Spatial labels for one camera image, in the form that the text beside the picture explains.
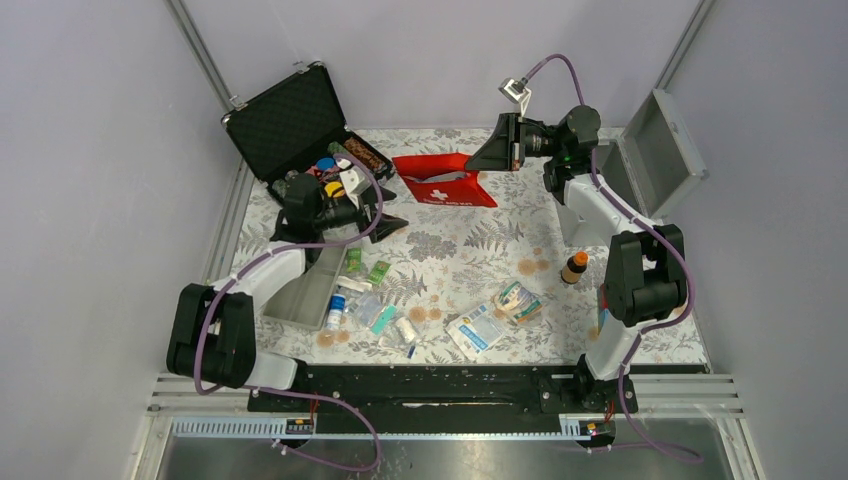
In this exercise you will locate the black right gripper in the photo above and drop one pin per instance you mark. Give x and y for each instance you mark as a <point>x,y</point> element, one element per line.
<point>505,149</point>

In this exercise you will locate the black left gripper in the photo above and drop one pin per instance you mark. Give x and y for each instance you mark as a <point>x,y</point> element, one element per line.
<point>367,199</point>

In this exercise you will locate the red first aid pouch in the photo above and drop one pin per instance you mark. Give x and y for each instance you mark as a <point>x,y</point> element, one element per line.
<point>442,179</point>

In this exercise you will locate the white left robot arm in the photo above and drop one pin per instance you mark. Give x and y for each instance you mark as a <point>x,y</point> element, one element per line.
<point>213,339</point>

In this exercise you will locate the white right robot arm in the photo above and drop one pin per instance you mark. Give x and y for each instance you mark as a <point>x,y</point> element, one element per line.
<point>647,284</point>

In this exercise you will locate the green sachet upper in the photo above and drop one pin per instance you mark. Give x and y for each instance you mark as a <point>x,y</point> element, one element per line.
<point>353,260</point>

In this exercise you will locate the green sachet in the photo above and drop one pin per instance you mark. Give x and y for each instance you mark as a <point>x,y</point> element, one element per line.
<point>378,272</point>
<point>353,260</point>

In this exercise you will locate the black poker chip case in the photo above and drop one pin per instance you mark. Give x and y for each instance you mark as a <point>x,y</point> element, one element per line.
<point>294,124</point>

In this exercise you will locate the grey metal box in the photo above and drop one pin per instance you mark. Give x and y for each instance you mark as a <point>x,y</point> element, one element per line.
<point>651,165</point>

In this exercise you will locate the grey plastic tray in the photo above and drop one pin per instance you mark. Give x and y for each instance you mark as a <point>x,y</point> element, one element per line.
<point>304,302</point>

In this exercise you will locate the green sachet lower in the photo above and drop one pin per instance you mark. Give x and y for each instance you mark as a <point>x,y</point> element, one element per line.
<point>378,272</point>

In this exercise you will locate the white blue-label bottle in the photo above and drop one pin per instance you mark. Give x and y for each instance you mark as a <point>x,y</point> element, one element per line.
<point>335,312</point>

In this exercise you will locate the brown orange-capped bottle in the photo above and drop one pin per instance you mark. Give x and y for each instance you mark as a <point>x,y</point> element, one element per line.
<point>575,267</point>

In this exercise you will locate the teal strip packet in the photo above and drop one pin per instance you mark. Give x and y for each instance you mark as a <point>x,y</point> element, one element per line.
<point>383,319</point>

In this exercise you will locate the floral table mat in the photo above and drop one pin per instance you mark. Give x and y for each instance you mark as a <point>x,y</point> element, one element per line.
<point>451,259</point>

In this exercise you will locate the white bandage roll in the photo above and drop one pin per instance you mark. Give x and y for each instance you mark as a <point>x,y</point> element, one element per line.
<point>407,331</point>

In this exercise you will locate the red blue box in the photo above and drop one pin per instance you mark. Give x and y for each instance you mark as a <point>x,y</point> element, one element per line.
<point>602,309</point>

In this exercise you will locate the bandage roll packet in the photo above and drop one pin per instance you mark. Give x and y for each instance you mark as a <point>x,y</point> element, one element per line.
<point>520,305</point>

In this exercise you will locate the blue white gauze packet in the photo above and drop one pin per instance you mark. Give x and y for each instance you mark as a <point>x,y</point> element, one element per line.
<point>476,332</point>

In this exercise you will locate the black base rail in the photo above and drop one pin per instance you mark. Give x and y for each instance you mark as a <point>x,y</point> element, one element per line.
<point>463,399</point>

